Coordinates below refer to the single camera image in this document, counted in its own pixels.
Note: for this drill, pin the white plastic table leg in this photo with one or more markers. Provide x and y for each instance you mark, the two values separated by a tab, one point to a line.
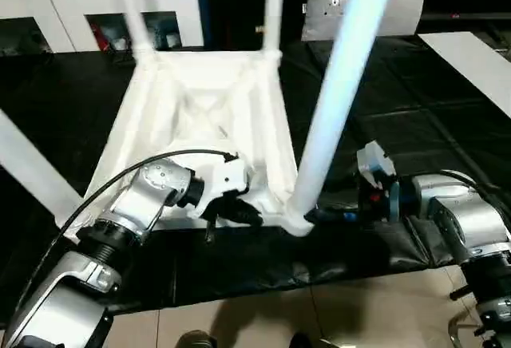
32	164
343	85
132	13
274	5

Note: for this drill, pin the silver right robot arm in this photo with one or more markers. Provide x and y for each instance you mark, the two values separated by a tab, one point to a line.
471	228

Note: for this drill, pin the black work mat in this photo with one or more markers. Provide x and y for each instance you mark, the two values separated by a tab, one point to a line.
431	100

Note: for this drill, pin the black left robot foot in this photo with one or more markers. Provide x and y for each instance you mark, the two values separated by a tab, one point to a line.
196	340

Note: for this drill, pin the white flat panel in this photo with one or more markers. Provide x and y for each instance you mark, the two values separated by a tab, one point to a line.
475	69

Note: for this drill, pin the grey pillow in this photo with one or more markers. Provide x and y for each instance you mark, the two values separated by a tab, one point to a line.
399	5

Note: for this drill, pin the white cabinet with glass doors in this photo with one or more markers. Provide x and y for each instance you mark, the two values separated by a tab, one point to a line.
64	5

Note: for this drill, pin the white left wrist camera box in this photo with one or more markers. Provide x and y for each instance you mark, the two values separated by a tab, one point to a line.
225	179

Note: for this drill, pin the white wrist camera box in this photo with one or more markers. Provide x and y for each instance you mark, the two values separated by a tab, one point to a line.
225	179
375	164

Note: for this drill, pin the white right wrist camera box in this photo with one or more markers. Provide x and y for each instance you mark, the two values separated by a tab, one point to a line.
375	164

